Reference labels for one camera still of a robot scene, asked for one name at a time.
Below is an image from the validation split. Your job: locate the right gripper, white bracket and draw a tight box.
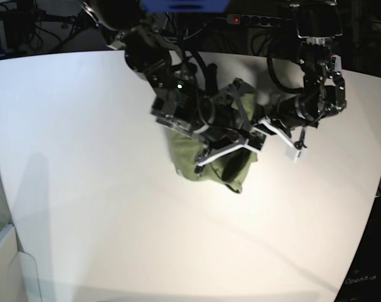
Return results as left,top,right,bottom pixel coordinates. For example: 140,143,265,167
195,78,267,182

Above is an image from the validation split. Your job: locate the left gripper, white bracket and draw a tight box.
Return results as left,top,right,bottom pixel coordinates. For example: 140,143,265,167
255,96,307,162

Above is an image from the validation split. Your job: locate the green T-shirt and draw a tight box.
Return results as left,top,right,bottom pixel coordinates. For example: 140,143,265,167
167,89,260,194

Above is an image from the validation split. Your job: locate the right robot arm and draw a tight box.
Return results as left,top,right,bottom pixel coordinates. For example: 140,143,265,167
82,1,265,186

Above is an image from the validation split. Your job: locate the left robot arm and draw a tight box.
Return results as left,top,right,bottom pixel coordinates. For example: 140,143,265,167
257,1,347,162

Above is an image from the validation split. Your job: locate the black power strip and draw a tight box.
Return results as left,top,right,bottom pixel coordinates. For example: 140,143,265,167
224,14,293,28

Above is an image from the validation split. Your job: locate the blue box overhead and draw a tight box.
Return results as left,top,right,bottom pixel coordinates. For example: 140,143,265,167
141,0,230,13

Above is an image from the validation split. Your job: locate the black OpenArm base box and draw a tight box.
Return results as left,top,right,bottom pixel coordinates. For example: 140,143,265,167
335,197,381,301

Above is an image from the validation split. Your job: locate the white bin at left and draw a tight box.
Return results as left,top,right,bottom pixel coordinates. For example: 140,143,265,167
0,224,42,301

